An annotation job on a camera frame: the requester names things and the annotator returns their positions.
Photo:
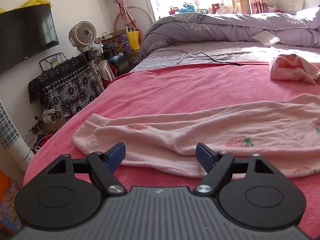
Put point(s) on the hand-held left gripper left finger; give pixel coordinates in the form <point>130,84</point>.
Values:
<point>117,155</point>

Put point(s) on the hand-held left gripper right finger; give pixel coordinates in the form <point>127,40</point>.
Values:
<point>203,157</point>

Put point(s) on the pink strawberry print pants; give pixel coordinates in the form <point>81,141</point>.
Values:
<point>200,127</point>

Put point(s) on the pink strawberry garment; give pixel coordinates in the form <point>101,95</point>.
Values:
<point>287,67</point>

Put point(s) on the white kettle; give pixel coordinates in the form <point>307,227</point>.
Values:
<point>51,117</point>

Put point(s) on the pink blanket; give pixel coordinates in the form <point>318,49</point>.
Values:
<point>162,90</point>

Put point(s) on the patterned cloth covered cabinet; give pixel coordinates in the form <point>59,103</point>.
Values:
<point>67,90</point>

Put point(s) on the red white cloth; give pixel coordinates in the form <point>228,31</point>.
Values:
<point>106,70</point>

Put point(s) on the grey bed sheet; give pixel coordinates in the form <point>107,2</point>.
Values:
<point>162,60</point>

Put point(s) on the white tower fan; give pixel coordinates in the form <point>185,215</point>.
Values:
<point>12,140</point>

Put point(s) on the colourful printed box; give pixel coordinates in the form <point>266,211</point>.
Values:
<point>116,43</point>

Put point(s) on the yellow paper bag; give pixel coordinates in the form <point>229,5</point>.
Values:
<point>133,38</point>

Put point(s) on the beige round fan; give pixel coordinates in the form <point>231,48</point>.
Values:
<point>82,33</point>

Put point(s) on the purple flowered duvet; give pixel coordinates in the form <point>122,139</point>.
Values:
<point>225,27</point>

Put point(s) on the white paper card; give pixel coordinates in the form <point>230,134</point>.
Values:
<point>266,38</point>

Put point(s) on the pink hula hoop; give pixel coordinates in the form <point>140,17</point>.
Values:
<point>145,11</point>

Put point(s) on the pink toy figure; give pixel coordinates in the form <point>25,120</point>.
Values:
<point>173,10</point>

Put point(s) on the blue plush toy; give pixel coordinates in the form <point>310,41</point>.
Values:
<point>187,7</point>

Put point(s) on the white doll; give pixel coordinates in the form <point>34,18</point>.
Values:
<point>197,4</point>

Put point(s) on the yellow plastic bag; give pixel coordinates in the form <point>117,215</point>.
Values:
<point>35,1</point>

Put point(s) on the white desk calendar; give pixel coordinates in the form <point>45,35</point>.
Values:
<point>295,5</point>

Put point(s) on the white wall socket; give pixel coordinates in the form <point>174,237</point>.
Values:
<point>29,138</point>

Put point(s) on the black wall television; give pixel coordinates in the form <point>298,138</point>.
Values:
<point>22,37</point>

